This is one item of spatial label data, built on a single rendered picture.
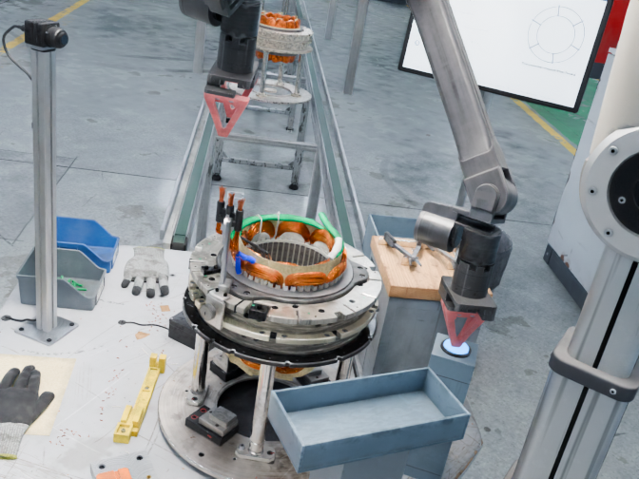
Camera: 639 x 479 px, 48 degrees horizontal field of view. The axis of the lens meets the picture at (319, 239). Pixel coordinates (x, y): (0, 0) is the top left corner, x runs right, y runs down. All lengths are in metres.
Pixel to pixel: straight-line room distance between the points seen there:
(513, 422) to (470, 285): 1.80
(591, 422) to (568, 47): 1.27
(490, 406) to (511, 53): 1.41
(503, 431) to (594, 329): 1.88
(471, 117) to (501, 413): 1.92
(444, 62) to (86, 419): 0.85
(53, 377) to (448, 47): 0.91
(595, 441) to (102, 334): 0.98
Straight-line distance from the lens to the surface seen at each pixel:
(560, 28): 2.08
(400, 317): 1.31
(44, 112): 1.36
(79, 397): 1.39
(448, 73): 1.13
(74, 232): 1.88
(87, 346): 1.52
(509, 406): 2.95
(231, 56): 1.12
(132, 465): 1.24
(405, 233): 1.57
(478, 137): 1.10
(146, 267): 1.75
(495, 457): 2.68
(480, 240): 1.08
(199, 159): 2.57
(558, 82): 2.08
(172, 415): 1.32
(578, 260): 3.88
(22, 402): 1.36
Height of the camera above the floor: 1.66
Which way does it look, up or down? 25 degrees down
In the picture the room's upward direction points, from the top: 10 degrees clockwise
